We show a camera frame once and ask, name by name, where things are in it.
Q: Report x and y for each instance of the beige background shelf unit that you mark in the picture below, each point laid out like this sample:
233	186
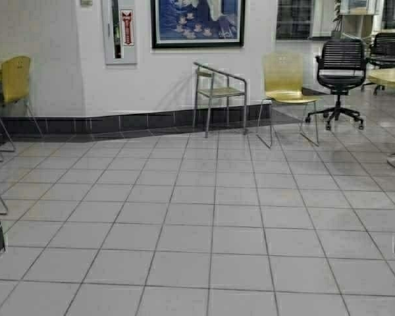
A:
357	18

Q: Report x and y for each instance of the round beige table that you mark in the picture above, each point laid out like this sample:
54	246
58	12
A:
384	77

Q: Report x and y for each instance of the framed blue picture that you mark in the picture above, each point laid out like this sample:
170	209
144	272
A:
197	24

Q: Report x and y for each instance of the yellow wooden chair far left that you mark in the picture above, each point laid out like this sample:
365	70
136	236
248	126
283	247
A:
15	86

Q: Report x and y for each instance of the yellow chair by wall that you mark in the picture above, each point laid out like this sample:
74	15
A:
283	83

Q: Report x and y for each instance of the grey metal frame chair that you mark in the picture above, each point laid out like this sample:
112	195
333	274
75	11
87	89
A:
212	93

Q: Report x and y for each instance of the fire extinguisher wall cabinet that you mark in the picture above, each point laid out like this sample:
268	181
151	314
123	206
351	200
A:
119	18

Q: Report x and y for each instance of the black mesh office chair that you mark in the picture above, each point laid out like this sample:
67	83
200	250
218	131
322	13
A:
341	67

